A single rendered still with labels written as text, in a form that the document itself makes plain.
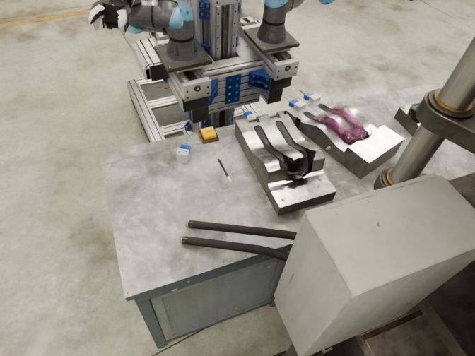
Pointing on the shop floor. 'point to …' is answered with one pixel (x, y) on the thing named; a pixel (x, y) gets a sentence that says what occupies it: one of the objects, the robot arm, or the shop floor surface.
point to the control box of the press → (372, 260)
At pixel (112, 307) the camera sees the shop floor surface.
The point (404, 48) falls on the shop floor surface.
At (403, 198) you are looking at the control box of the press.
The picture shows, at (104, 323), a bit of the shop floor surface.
